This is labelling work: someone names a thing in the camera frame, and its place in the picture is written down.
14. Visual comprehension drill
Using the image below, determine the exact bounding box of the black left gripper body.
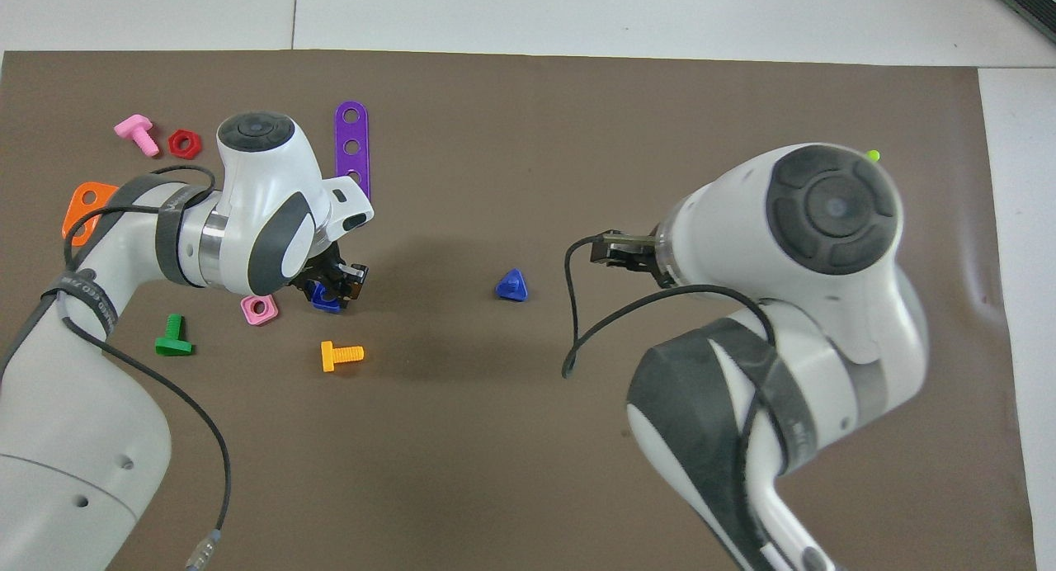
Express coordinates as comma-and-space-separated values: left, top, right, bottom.
289, 243, 349, 290

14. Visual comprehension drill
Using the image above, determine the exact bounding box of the blue square nut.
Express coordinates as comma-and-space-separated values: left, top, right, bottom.
309, 281, 348, 314

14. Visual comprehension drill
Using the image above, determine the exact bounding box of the pink square nut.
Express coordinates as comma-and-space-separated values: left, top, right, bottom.
240, 295, 280, 327

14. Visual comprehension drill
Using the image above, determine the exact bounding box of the orange plastic bolt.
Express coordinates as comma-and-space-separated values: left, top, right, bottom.
320, 341, 365, 373

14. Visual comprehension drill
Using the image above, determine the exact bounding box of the purple four-hole strip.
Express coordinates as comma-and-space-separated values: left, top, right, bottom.
334, 101, 372, 202

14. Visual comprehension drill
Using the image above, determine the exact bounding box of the green plastic bolt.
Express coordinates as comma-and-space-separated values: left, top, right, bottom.
154, 314, 196, 357

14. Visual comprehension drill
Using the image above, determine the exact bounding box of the pink plastic bolt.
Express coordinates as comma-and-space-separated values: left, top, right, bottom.
113, 114, 161, 158

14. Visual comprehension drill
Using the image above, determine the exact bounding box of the brown table mat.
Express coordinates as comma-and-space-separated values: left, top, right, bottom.
0, 50, 1039, 571

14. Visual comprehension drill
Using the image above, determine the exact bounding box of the orange three-hole angle plate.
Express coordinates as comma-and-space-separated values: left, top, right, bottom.
62, 182, 120, 247

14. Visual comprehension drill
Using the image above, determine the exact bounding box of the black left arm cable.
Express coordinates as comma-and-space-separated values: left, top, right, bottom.
49, 165, 233, 571

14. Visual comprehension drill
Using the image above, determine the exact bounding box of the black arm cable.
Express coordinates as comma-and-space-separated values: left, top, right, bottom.
49, 165, 233, 571
563, 231, 780, 382

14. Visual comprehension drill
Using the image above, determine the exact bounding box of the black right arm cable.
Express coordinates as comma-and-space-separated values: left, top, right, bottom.
563, 231, 780, 382

